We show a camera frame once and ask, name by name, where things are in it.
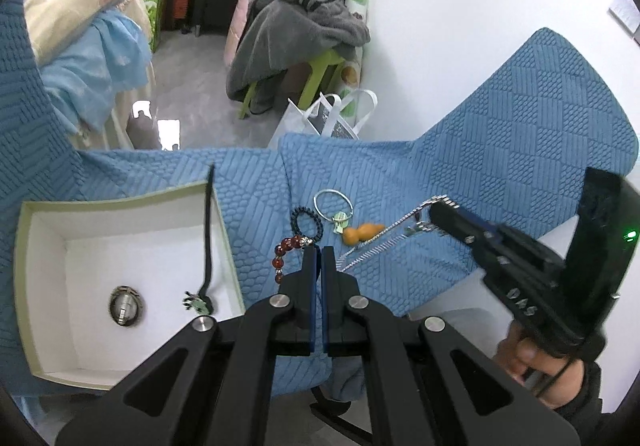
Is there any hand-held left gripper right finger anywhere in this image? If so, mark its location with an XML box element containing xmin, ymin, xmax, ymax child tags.
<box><xmin>322</xmin><ymin>247</ymin><xmax>583</xmax><ymax>446</ymax></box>

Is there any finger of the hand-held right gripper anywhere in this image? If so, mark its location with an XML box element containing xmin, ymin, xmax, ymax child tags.
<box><xmin>429</xmin><ymin>202</ymin><xmax>488</xmax><ymax>247</ymax></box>
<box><xmin>456</xmin><ymin>207</ymin><xmax>503</xmax><ymax>236</ymax></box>

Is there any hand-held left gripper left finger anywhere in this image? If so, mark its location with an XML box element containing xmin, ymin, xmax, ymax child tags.
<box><xmin>55</xmin><ymin>246</ymin><xmax>321</xmax><ymax>446</ymax></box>

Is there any silver chain necklace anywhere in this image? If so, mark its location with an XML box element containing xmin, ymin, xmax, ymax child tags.
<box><xmin>336</xmin><ymin>195</ymin><xmax>455</xmax><ymax>273</ymax></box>

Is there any dark red bead bracelet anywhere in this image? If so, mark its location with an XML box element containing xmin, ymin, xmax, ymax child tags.
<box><xmin>271</xmin><ymin>235</ymin><xmax>319</xmax><ymax>285</ymax></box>

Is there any round metal pendant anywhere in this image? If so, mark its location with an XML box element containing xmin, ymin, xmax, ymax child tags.
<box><xmin>109</xmin><ymin>285</ymin><xmax>147</xmax><ymax>327</ymax></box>

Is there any white box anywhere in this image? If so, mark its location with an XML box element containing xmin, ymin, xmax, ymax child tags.
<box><xmin>14</xmin><ymin>181</ymin><xmax>247</xmax><ymax>392</ymax></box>

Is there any person's right forearm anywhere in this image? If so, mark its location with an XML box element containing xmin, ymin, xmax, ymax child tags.
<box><xmin>550</xmin><ymin>361</ymin><xmax>637</xmax><ymax>446</ymax></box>

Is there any person's right hand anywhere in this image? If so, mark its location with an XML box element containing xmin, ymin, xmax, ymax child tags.
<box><xmin>497</xmin><ymin>321</ymin><xmax>586</xmax><ymax>410</ymax></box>

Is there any orange gourd pendant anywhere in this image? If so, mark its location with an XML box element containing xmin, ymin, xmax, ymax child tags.
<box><xmin>342</xmin><ymin>223</ymin><xmax>387</xmax><ymax>246</ymax></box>

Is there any silver bangle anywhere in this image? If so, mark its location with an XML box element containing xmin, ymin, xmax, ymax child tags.
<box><xmin>313</xmin><ymin>189</ymin><xmax>354</xmax><ymax>223</ymax></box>

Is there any black chair base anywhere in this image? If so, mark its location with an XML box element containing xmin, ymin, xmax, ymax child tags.
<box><xmin>309</xmin><ymin>386</ymin><xmax>374</xmax><ymax>445</ymax></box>

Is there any white tote bag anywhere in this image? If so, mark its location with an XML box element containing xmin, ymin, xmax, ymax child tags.
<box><xmin>267</xmin><ymin>89</ymin><xmax>379</xmax><ymax>150</ymax></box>

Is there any green plastic stool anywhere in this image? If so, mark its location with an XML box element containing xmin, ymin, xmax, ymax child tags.
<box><xmin>238</xmin><ymin>49</ymin><xmax>361</xmax><ymax>120</ymax></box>

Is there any grey blanket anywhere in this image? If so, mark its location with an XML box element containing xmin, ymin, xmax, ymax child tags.
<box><xmin>226</xmin><ymin>0</ymin><xmax>372</xmax><ymax>102</ymax></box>

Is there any light blue bed skirt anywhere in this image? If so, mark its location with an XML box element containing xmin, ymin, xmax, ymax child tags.
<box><xmin>40</xmin><ymin>9</ymin><xmax>154</xmax><ymax>138</ymax></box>

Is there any green shopping bag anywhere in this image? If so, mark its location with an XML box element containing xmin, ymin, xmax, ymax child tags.
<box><xmin>142</xmin><ymin>0</ymin><xmax>169</xmax><ymax>53</ymax></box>

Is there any black bead bracelet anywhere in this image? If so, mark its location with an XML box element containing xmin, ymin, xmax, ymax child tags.
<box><xmin>291</xmin><ymin>209</ymin><xmax>324</xmax><ymax>241</ymax></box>

